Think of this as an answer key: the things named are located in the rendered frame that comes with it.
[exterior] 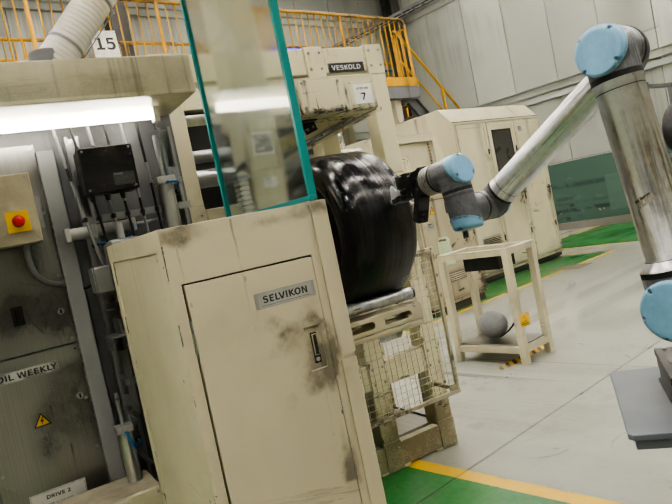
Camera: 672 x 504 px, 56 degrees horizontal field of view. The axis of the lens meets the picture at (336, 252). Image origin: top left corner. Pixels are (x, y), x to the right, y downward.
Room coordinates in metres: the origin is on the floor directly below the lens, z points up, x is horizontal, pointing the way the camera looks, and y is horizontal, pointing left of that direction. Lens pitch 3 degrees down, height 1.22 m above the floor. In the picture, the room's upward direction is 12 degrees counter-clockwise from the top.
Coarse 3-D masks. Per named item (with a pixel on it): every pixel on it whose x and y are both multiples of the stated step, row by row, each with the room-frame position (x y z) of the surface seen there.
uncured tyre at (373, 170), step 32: (320, 160) 2.23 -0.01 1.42; (352, 160) 2.22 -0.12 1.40; (320, 192) 2.17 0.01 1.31; (352, 192) 2.10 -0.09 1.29; (384, 192) 2.14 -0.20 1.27; (352, 224) 2.08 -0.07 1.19; (384, 224) 2.11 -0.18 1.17; (416, 224) 2.22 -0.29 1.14; (352, 256) 2.09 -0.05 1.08; (384, 256) 2.12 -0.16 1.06; (352, 288) 2.15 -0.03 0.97; (384, 288) 2.21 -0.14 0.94
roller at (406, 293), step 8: (408, 288) 2.28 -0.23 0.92; (376, 296) 2.22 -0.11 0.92; (384, 296) 2.22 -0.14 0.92; (392, 296) 2.24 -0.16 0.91; (400, 296) 2.25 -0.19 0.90; (408, 296) 2.27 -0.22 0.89; (352, 304) 2.16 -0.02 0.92; (360, 304) 2.17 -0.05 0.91; (368, 304) 2.18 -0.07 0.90; (376, 304) 2.20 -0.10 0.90; (384, 304) 2.22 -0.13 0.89; (352, 312) 2.15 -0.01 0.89; (360, 312) 2.17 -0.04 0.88
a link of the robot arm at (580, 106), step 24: (648, 48) 1.51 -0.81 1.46; (576, 96) 1.66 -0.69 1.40; (552, 120) 1.72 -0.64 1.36; (576, 120) 1.68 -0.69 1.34; (528, 144) 1.78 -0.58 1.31; (552, 144) 1.73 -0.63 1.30; (504, 168) 1.85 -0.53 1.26; (528, 168) 1.79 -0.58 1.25; (480, 192) 1.88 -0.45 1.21; (504, 192) 1.85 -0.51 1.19
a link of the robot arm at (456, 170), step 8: (440, 160) 1.86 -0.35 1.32; (448, 160) 1.81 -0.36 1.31; (456, 160) 1.81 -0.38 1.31; (464, 160) 1.82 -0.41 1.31; (432, 168) 1.87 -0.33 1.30; (440, 168) 1.83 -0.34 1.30; (448, 168) 1.80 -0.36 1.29; (456, 168) 1.80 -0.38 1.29; (464, 168) 1.81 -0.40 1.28; (472, 168) 1.82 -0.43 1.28; (432, 176) 1.86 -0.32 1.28; (440, 176) 1.83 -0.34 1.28; (448, 176) 1.81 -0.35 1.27; (456, 176) 1.80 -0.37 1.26; (464, 176) 1.80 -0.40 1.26; (472, 176) 1.82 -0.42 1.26; (432, 184) 1.88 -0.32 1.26; (440, 184) 1.84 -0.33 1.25; (448, 184) 1.82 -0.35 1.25; (456, 184) 1.81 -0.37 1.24; (464, 184) 1.81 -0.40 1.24; (440, 192) 1.91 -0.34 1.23
